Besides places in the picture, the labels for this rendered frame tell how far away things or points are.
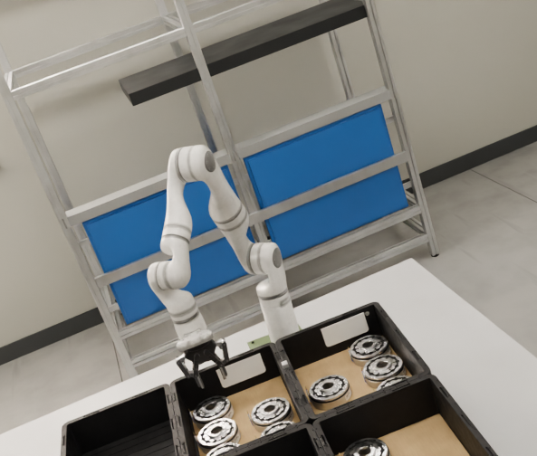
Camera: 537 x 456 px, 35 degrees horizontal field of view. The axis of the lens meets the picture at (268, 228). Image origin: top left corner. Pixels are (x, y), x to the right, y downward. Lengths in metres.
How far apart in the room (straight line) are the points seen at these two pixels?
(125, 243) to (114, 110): 0.99
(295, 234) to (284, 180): 0.29
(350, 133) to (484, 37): 1.50
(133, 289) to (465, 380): 2.11
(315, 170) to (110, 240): 1.02
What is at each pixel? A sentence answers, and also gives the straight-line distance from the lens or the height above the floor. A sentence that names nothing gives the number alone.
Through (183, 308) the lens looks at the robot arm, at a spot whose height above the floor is 1.17.
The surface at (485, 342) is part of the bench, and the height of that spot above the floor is 0.70.
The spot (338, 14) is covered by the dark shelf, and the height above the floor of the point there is 1.35.
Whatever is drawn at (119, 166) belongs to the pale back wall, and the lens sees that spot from 4.75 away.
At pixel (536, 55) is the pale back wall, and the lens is 5.50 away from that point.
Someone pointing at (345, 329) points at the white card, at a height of 0.89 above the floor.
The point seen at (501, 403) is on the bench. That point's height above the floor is 0.70.
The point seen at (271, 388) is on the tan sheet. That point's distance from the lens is 2.28.
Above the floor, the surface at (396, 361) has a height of 0.86.
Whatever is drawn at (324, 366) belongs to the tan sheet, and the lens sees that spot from 2.28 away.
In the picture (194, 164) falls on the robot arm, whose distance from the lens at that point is 2.13.
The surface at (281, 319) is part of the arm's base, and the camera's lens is 2.49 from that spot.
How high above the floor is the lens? 2.05
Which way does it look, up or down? 22 degrees down
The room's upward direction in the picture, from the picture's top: 19 degrees counter-clockwise
